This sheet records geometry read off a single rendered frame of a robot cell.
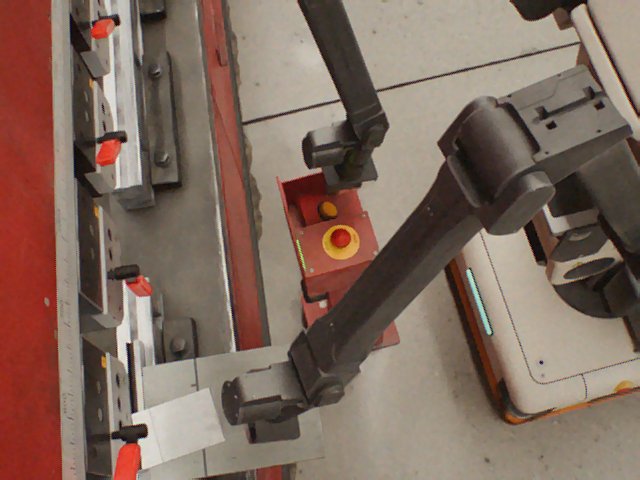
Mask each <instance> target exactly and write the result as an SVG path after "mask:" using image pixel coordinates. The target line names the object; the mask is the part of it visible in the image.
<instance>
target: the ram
mask: <svg viewBox="0 0 640 480"><path fill-rule="evenodd" d="M62 24H63V56H64V66H63V89H64V121H65V154H66V187H67V219H68V252H69V285H70V317H71V350H72V383H73V415H74V447H75V450H76V480H85V465H84V437H83V409H82V381H81V352H80V324H79V316H78V296H77V267H76V239H75V210H74V201H75V182H74V154H73V125H72V97H71V69H70V12H69V0H62ZM54 114H55V89H54V49H53V9H52V0H0V480H64V454H63V414H62V392H61V374H60V333H59V293H58V252H57V211H56V170H55V130H54Z"/></svg>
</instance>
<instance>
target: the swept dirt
mask: <svg viewBox="0 0 640 480"><path fill-rule="evenodd" d="M225 2H226V8H227V16H228V23H229V30H230V38H231V44H232V52H233V60H234V67H235V75H236V81H237V88H238V96H239V103H240V111H241V118H242V124H243V112H242V108H241V99H240V95H239V88H240V85H241V79H240V66H239V64H238V61H237V57H238V53H239V50H238V46H237V37H236V35H235V34H234V33H233V31H232V28H231V21H230V17H229V12H230V6H229V4H228V2H227V0H225ZM244 140H245V147H246V155H247V162H248V169H249V177H250V185H251V192H252V207H253V214H254V221H255V228H256V236H257V243H258V242H259V240H260V238H261V236H262V214H261V212H260V210H259V203H260V200H261V197H262V195H261V193H260V191H258V189H257V183H256V179H255V178H254V177H253V175H252V174H251V171H250V170H251V167H252V165H253V156H252V150H253V146H252V143H251V142H250V140H249V139H248V138H247V136H246V134H245V132H244ZM288 470H289V477H290V480H295V475H296V471H297V464H296V463H293V464H288Z"/></svg>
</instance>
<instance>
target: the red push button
mask: <svg viewBox="0 0 640 480"><path fill-rule="evenodd" d="M330 241H331V243H332V245H333V246H335V247H337V248H344V247H346V246H347V245H348V244H349V243H350V241H351V235H350V233H349V232H348V231H347V230H346V229H343V228H338V229H336V230H334V231H333V232H332V233H331V235H330Z"/></svg>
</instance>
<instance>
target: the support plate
mask: <svg viewBox="0 0 640 480"><path fill-rule="evenodd" d="M290 345H291V343H286V344H280V345H274V346H268V347H262V348H257V349H251V350H245V351H239V352H233V353H227V354H221V355H215V356H209V357H203V358H198V359H196V360H197V370H198V380H199V390H203V389H206V388H208V384H209V385H210V386H211V387H212V390H213V393H214V397H215V400H216V403H217V407H218V410H219V414H220V417H221V421H222V423H223V426H224V430H225V433H226V437H227V440H226V441H223V442H220V443H218V444H216V445H213V446H210V447H207V448H205V453H206V463H207V473H208V476H207V477H212V476H217V475H223V474H228V473H234V472H240V471H246V470H252V469H258V468H264V467H270V466H275V465H287V464H293V463H298V462H304V461H310V460H316V459H322V458H325V457H326V456H325V443H324V437H323V430H322V425H321V418H320V412H319V407H316V408H314V409H311V410H309V411H307V412H305V413H303V414H301V415H298V420H299V427H300V433H301V435H300V437H299V438H297V439H294V440H290V441H282V442H273V443H265V444H256V445H250V444H249V441H248V436H247V430H249V427H248V424H239V425H234V426H233V425H231V424H229V422H227V420H226V418H225V416H224V413H223V409H222V403H221V389H222V385H223V383H224V381H225V380H229V379H235V378H236V377H238V376H240V375H245V374H247V372H249V371H250V370H252V369H262V368H268V366H269V365H270V364H271V363H277V362H283V361H288V360H289V358H288V355H287V352H288V350H289V349H290ZM142 369H143V384H144V399H145V409H148V408H149V410H150V408H151V407H156V406H159V405H162V404H165V403H167V402H170V401H172V400H175V399H178V398H181V397H184V396H186V395H189V394H192V393H195V392H197V387H196V386H193V387H191V384H195V383H196V376H195V366H194V359H192V360H186V361H180V362H174V363H168V364H162V365H151V366H145V367H142ZM149 473H150V480H194V479H200V478H206V477H205V471H204V460H203V450H199V451H196V452H191V453H188V454H185V455H182V456H180V457H178V458H175V459H172V460H170V461H167V462H163V463H161V464H159V465H156V466H153V467H150V468H149Z"/></svg>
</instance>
